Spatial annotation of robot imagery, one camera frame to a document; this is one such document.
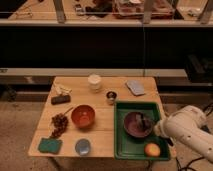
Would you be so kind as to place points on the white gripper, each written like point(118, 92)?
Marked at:
point(159, 129)

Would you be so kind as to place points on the dark dish brush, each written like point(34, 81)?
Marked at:
point(144, 126)

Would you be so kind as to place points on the purple bowl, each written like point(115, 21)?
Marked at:
point(131, 126)

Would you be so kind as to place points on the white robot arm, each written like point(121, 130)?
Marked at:
point(185, 125)

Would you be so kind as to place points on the orange bowl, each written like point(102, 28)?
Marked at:
point(83, 116)

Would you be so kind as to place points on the red yellow apple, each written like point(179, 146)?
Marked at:
point(152, 150)

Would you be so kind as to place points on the green plastic tray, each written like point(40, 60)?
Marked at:
point(128, 147)

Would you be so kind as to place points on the folded blue grey cloth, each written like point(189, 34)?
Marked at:
point(135, 87)

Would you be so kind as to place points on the small metal cup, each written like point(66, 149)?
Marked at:
point(111, 96)

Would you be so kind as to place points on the wooden folding table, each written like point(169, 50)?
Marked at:
point(101, 134)

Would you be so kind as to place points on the bunch of dark grapes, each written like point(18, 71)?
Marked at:
point(60, 123)

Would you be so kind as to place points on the black rectangular block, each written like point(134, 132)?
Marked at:
point(60, 99)

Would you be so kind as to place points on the green sponge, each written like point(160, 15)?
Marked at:
point(49, 145)

